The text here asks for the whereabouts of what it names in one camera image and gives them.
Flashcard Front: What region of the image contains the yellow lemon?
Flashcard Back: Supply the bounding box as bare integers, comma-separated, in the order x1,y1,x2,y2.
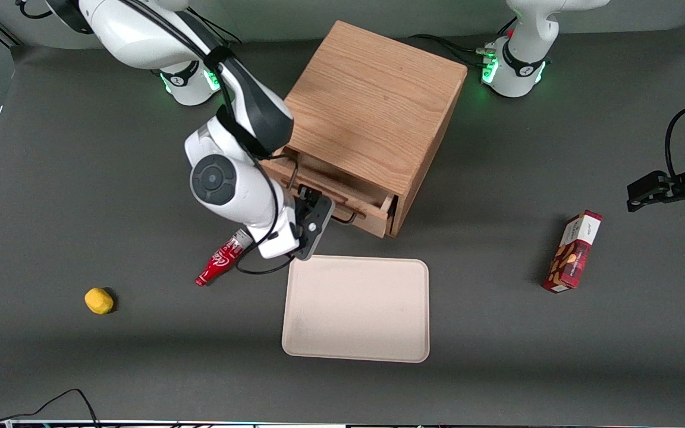
84,287,115,315

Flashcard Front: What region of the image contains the black left arm base cable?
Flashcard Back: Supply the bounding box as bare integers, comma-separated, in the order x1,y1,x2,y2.
408,17,519,67

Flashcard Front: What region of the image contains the red cookie box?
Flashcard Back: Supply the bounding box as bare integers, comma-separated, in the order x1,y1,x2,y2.
542,209,604,294

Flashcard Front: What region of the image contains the black right arm base cable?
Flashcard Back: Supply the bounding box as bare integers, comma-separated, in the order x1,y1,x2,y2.
188,7,244,47

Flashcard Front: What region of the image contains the black floor cable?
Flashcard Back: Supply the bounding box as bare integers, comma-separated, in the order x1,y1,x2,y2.
0,388,103,428

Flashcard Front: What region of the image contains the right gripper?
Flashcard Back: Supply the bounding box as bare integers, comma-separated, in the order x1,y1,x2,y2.
256,185,325,260

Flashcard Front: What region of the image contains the red cola bottle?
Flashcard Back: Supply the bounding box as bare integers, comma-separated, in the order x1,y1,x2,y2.
194,229,255,288

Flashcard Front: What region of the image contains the wooden drawer with handle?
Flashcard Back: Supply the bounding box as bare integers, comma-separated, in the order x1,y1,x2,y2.
261,149,398,238

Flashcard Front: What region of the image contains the black arm base cable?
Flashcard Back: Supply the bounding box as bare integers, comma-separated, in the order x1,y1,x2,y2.
188,7,244,47
408,17,519,67

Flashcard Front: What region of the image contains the black metal drawer handle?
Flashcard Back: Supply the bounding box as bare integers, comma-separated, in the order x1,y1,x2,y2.
298,185,357,227

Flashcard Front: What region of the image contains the beige plastic tray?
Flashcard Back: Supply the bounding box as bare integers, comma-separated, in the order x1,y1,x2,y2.
281,254,431,364

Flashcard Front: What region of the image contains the wooden drawer cabinet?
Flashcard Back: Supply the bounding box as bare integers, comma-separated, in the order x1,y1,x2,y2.
271,20,469,238

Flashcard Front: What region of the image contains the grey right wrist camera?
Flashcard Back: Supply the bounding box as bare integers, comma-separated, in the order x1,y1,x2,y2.
295,196,336,262

